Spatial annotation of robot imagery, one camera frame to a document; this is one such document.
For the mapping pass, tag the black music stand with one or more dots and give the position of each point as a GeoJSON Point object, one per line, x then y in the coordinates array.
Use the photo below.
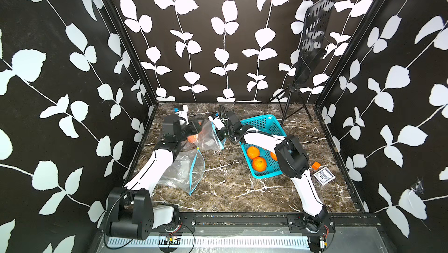
{"type": "Point", "coordinates": [311, 52]}

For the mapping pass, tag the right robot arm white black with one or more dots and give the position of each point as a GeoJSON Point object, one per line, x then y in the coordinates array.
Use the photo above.
{"type": "Point", "coordinates": [292, 159]}

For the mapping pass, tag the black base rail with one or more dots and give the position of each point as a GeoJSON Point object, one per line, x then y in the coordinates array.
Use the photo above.
{"type": "Point", "coordinates": [297, 222]}

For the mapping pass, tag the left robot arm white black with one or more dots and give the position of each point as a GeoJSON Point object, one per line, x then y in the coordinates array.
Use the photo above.
{"type": "Point", "coordinates": [130, 213]}

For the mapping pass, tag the small orange block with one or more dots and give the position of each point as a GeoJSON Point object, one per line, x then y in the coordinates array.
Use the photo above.
{"type": "Point", "coordinates": [316, 165]}

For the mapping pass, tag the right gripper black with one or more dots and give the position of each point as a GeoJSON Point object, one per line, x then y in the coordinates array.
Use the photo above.
{"type": "Point", "coordinates": [217, 133]}

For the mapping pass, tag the orange taken from bag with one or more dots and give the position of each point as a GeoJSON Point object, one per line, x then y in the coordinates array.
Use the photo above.
{"type": "Point", "coordinates": [259, 164]}

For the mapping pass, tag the playing card box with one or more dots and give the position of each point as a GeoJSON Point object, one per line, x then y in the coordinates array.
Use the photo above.
{"type": "Point", "coordinates": [324, 176]}

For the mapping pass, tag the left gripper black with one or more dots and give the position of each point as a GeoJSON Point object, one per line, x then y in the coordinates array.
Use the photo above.
{"type": "Point", "coordinates": [193, 127]}

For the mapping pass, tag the far bag orange right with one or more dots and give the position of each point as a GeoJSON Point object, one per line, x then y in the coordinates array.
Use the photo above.
{"type": "Point", "coordinates": [193, 138]}

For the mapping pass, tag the teal plastic basket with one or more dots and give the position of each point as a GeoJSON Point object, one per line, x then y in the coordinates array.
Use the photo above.
{"type": "Point", "coordinates": [269, 124]}

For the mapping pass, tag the clear zip-top bag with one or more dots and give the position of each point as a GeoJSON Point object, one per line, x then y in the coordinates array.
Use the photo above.
{"type": "Point", "coordinates": [186, 172]}
{"type": "Point", "coordinates": [208, 138]}

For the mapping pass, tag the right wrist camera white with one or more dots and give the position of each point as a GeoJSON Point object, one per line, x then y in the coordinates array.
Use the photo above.
{"type": "Point", "coordinates": [218, 121]}

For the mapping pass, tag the white slotted cable duct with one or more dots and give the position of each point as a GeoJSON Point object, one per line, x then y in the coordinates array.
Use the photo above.
{"type": "Point", "coordinates": [284, 242]}

